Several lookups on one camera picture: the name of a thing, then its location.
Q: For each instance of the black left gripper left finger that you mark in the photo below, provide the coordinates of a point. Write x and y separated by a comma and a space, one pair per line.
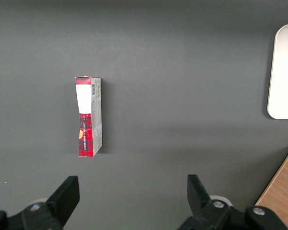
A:
60, 203

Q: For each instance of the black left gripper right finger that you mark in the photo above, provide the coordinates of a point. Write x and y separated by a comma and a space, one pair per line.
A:
201, 201

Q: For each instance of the white rectangular tray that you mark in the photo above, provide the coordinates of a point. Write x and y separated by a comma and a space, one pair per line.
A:
284, 72

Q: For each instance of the light wooden board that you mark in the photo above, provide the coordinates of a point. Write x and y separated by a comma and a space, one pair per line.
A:
282, 189

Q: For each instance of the red plaid cardboard box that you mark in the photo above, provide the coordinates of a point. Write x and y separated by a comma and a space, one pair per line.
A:
89, 117

